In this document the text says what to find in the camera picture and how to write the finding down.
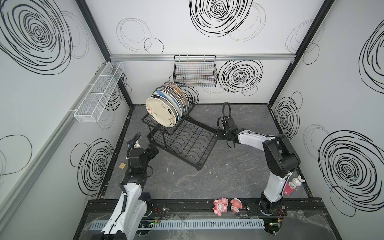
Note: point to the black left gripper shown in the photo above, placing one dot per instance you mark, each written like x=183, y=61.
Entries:
x=151, y=151

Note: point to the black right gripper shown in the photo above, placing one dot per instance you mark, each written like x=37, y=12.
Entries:
x=221, y=133

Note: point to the cream floral plate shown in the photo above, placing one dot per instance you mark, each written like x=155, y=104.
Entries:
x=162, y=111

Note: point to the green red rimmed plate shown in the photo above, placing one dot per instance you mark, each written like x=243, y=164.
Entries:
x=164, y=108

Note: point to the blue striped plate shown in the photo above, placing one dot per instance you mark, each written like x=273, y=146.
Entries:
x=171, y=99

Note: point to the orange sunburst plate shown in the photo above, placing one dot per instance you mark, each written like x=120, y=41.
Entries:
x=177, y=89
x=180, y=91

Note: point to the white green emblem plate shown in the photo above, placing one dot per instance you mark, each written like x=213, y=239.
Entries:
x=175, y=94

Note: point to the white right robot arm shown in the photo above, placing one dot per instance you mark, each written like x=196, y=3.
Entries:
x=281, y=157

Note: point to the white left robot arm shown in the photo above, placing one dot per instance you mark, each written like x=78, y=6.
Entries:
x=133, y=202

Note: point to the small wooden block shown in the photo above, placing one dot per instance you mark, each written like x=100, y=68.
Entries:
x=122, y=166

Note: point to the pink round figurine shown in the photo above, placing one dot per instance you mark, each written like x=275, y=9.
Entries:
x=236, y=205

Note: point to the pink plush doll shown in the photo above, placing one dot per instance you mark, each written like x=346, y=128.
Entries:
x=220, y=206

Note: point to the white rabbit figurine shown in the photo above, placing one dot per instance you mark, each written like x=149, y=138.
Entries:
x=296, y=182

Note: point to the black wire dish rack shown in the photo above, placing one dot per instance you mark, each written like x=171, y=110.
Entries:
x=189, y=140

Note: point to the black wire wall basket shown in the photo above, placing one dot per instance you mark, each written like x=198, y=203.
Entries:
x=195, y=70

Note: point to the white mesh wall shelf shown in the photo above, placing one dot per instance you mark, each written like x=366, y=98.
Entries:
x=95, y=101

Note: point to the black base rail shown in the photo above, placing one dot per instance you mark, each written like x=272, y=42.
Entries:
x=163, y=208

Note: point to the white slotted cable duct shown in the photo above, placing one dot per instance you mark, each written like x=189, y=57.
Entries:
x=213, y=224

